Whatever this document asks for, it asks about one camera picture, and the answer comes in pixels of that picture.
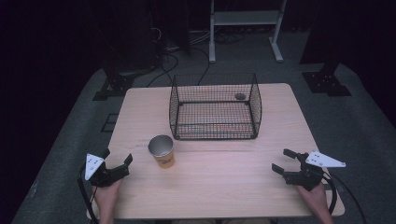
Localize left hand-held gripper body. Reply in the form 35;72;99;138
84;153;131;188

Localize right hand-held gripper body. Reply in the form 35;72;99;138
283;150;347;192

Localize orange paper cup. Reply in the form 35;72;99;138
148;133;176;170

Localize black wire mesh basket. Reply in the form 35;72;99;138
168;73;262;141

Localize person's left hand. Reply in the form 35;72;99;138
92;179;123;215

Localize person's right hand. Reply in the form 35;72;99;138
295;181;331;218

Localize white metal stand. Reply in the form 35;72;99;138
208;0;288;64

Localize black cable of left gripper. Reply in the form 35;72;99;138
77;164;101;224

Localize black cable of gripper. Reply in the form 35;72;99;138
322;171;368;224
77;164;101;224

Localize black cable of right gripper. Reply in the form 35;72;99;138
322;171;368;224

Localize black stand base plate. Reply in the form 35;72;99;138
92;73;135;102
302;70;353;97

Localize black floor cables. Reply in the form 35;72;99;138
145;27;247;89

